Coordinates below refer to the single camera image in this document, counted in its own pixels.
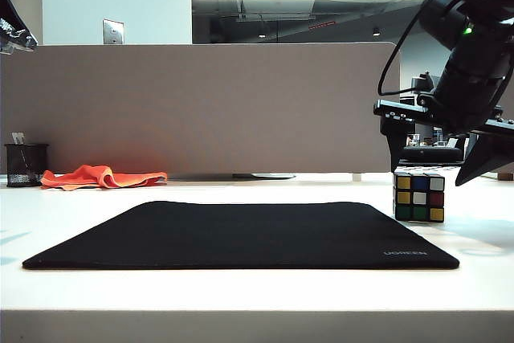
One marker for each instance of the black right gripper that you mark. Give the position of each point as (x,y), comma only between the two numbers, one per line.
(401,112)

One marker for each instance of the multicoloured puzzle cube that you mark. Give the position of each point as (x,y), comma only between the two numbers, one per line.
(418,197)

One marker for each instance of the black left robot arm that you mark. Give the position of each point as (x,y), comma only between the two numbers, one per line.
(12,25)

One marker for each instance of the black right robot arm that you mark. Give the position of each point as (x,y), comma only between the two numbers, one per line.
(474,46)

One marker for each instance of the black mouse pad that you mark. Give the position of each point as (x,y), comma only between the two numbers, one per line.
(241,234)

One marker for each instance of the brown wooden block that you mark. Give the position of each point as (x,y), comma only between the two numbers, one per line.
(504,176)

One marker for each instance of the red led sign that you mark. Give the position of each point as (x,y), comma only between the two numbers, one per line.
(321,25)

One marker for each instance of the wide beige desk divider panel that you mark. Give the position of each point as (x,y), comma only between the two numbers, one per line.
(201,110)

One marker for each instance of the orange cloth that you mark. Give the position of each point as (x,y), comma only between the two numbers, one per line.
(100,177)

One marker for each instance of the black mesh pen holder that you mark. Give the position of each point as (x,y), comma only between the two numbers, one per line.
(25,166)

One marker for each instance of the white card in holder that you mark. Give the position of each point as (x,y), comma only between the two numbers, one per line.
(18,138)

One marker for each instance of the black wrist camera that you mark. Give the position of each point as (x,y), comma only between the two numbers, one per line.
(425,94)

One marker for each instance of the white divider support bracket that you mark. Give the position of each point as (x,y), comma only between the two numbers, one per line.
(357,177)

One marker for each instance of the metal wall switch plate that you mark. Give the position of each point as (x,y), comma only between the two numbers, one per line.
(113,31)

